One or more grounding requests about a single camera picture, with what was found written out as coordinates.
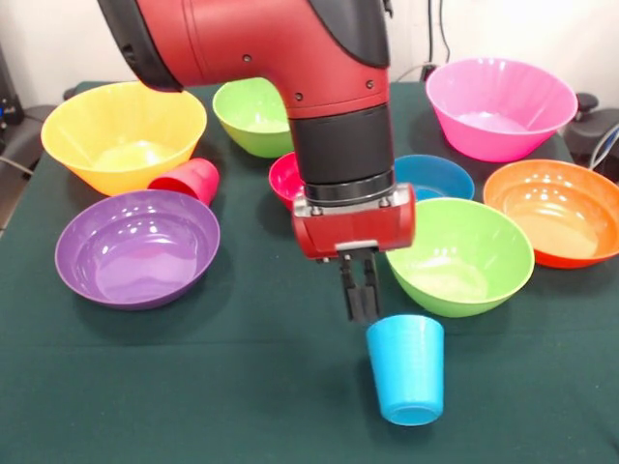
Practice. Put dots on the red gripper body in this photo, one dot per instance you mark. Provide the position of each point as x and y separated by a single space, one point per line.
353 227

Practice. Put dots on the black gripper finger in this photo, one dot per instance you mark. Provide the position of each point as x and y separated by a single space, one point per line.
350 290
372 285

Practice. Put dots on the blue cup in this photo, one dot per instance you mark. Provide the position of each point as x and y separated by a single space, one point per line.
408 372

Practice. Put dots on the red cup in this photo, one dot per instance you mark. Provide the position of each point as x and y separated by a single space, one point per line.
193 179

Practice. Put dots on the pink bowl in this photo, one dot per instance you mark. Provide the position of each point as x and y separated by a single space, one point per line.
503 96

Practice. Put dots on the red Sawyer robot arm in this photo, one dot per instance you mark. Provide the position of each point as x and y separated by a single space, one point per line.
290 48

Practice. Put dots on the red bowl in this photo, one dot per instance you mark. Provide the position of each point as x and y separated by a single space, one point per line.
285 176

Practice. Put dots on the blue bowl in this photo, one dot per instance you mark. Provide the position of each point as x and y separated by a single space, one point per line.
435 176

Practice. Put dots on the green bowl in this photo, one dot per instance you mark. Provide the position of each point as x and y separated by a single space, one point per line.
251 116
464 251

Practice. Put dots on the dark green tablecloth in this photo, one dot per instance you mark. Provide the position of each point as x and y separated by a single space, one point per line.
193 386

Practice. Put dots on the orange bowl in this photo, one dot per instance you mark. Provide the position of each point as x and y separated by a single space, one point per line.
556 208

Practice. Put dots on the purple bowl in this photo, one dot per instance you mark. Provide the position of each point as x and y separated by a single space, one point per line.
138 241

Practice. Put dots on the black office chair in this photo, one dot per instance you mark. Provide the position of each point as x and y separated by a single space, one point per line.
592 133
29 130

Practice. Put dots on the yellow bowl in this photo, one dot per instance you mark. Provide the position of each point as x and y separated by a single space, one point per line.
121 116

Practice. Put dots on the black computer box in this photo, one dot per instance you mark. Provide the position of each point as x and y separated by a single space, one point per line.
9 96

